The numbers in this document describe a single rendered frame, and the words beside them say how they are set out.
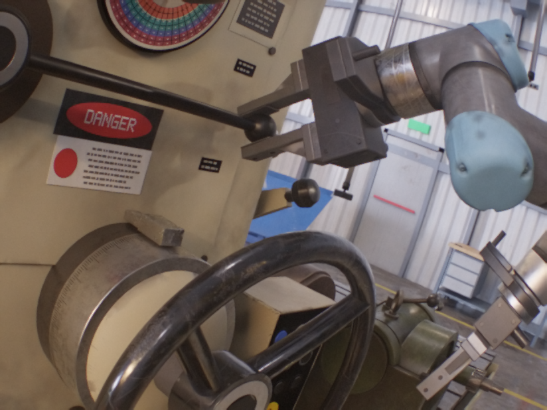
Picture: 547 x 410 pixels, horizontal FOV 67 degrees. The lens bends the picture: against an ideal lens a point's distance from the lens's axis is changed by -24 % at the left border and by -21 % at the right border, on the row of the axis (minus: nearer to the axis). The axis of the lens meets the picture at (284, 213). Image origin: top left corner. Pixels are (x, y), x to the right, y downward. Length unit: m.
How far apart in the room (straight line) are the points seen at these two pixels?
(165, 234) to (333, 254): 0.17
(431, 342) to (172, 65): 0.63
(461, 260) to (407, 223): 1.58
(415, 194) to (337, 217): 1.53
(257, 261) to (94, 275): 0.19
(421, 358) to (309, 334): 0.43
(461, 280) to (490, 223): 1.23
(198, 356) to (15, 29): 0.27
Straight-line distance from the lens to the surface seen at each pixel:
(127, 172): 0.53
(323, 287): 1.06
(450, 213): 8.03
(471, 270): 7.02
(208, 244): 0.65
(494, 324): 0.59
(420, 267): 8.18
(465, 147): 0.36
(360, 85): 0.43
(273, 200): 0.74
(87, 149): 0.49
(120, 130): 0.50
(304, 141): 0.52
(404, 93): 0.46
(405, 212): 8.24
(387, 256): 8.34
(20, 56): 0.36
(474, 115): 0.37
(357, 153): 0.48
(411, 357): 0.88
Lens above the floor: 1.53
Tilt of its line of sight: 8 degrees down
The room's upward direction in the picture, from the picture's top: 18 degrees clockwise
